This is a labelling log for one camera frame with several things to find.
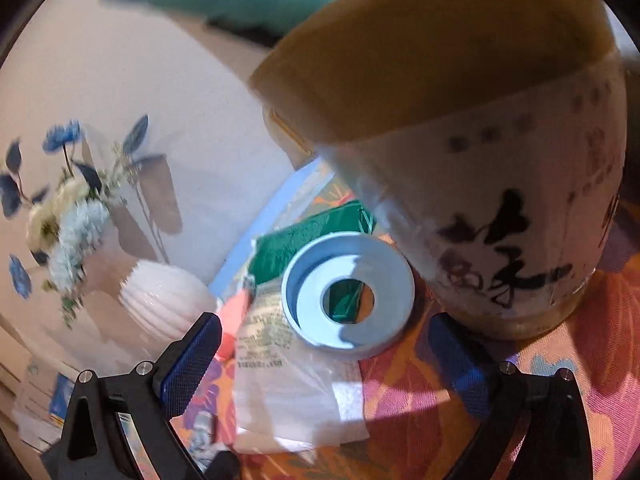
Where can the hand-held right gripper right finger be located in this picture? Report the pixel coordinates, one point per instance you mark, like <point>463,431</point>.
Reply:
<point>457,365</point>

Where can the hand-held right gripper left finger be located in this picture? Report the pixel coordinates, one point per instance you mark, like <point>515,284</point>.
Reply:
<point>192,360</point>

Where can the clear plastic tissue bag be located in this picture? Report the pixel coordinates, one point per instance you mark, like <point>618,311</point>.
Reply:
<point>295,390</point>

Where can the floral orange tablecloth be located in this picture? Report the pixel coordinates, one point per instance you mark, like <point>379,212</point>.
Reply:
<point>415,400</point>

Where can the white ribbed vase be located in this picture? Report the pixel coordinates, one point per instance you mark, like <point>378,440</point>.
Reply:
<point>160,300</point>

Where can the row of books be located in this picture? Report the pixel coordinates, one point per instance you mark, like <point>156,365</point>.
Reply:
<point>55,395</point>

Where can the green cloth packet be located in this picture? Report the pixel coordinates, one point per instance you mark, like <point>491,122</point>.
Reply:
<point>300,245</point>

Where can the artificial blue white flowers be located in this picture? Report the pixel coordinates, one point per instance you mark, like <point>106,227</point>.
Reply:
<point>75,230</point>

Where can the bamboo container with white label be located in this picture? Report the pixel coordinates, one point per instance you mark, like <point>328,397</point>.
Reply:
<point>450,110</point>

